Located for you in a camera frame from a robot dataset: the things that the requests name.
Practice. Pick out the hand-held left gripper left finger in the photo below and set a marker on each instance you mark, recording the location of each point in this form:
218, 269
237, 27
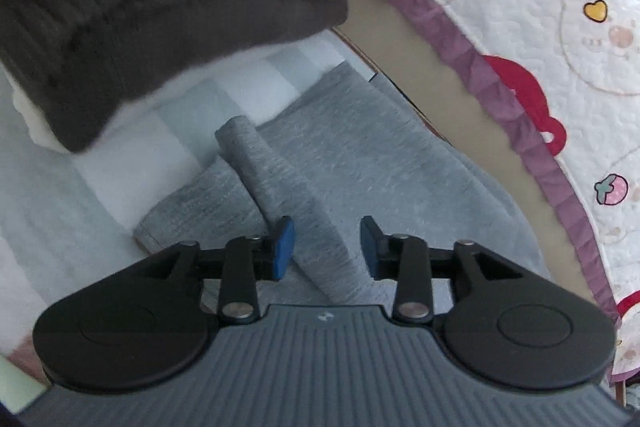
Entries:
284, 247

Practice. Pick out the dark brown folded garment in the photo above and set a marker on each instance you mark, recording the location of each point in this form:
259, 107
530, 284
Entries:
150, 37

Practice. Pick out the checked bear-print mat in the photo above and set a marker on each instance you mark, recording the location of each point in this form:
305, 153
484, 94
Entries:
75, 217

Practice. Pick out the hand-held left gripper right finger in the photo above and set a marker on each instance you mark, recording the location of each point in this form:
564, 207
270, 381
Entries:
367, 247

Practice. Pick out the grey garment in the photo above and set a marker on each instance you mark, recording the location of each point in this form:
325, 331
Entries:
375, 147

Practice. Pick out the white bear-print quilt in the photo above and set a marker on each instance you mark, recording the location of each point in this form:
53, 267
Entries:
550, 57

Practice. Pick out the beige bed base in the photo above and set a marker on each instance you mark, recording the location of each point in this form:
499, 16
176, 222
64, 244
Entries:
450, 107

